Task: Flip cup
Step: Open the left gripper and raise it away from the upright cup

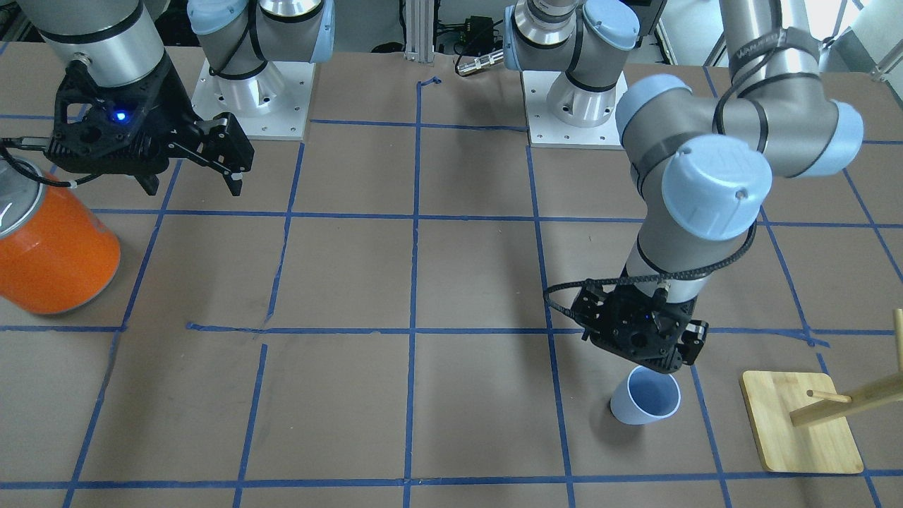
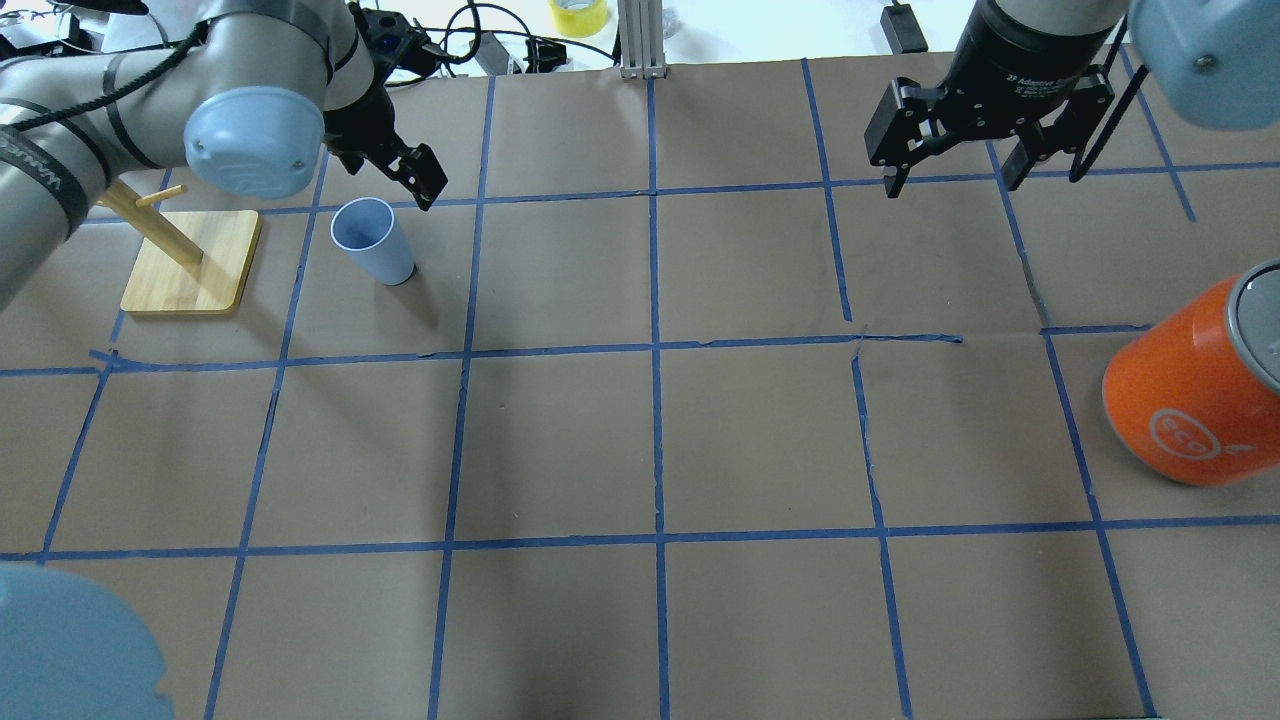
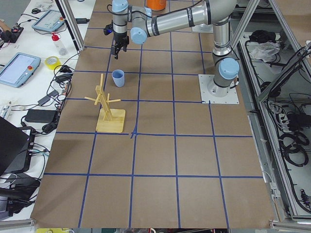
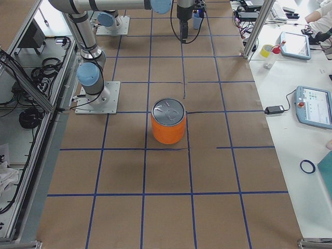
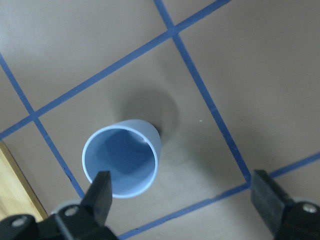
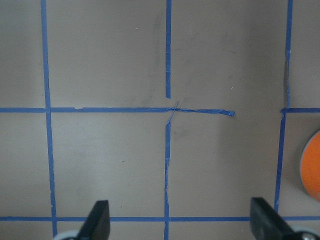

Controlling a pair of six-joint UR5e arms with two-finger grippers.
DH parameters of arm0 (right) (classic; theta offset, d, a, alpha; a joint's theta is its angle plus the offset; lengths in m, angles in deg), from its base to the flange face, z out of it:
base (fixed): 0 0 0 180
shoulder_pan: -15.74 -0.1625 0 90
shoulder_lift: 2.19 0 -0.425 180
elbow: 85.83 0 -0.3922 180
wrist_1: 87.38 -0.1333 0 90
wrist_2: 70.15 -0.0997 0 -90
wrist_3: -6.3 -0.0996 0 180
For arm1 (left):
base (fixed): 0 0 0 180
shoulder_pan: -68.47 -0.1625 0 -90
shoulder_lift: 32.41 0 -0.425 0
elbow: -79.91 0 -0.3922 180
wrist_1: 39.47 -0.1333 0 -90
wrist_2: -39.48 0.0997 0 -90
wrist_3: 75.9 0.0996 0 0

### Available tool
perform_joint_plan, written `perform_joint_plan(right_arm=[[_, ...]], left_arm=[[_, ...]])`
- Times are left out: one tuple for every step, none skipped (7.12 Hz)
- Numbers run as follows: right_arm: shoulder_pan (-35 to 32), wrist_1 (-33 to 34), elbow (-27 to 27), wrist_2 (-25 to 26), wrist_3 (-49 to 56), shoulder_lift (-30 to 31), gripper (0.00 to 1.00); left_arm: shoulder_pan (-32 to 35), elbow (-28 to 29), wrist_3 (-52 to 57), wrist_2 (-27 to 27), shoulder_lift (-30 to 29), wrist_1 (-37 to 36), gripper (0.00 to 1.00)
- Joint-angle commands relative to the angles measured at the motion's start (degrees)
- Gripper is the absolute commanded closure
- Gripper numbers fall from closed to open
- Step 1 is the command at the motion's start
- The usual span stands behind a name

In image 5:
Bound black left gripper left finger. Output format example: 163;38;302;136
50;171;113;240

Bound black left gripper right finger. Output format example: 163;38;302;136
250;169;320;240

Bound light blue plastic cup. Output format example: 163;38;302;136
81;119;162;199

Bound wooden cup rack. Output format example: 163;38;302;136
0;141;48;222

